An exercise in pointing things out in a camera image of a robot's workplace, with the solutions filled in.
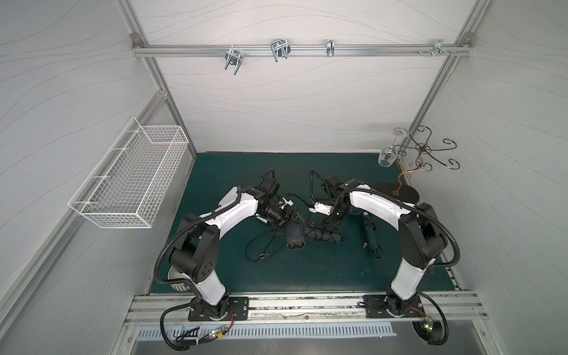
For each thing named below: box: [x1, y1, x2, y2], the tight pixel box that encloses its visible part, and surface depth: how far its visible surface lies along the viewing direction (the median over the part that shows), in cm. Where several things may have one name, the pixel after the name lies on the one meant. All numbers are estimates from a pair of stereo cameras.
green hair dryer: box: [361, 211, 383, 259], surface depth 88 cm
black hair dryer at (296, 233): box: [285, 220, 347, 250], surface depth 77 cm
